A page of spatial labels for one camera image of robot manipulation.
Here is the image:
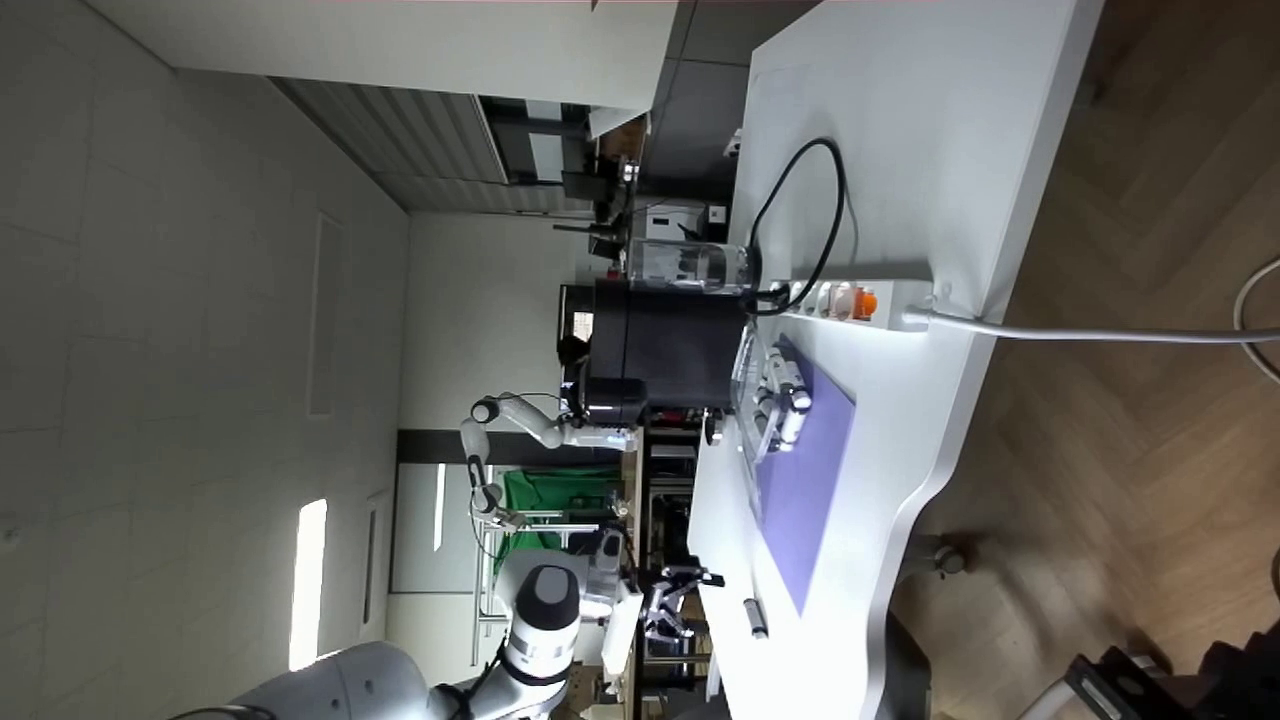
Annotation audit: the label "grey background machine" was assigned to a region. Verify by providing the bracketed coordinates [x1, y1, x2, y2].
[621, 198, 737, 294]

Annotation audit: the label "black table cable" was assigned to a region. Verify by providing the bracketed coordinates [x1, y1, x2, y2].
[738, 133, 853, 321]

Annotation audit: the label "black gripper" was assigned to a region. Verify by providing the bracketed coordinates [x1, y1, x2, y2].
[634, 558, 732, 644]

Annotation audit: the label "black coffee machine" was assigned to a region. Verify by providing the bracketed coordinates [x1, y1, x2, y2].
[553, 282, 753, 421]

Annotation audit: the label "purple table mat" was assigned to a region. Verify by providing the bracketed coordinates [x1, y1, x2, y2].
[738, 334, 861, 620]

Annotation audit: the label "white power strip orange switches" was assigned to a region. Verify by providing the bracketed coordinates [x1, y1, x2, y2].
[778, 256, 940, 325]

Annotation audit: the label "clear bottle dark cap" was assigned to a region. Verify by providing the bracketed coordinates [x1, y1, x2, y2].
[760, 380, 820, 459]

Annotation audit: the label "clear plastic bottle pack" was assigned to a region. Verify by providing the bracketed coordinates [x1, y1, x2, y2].
[729, 334, 820, 466]

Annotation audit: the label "thick white power cable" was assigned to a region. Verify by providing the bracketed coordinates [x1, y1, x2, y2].
[896, 251, 1280, 385]

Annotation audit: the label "green background board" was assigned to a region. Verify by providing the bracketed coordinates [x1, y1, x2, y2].
[490, 466, 629, 532]

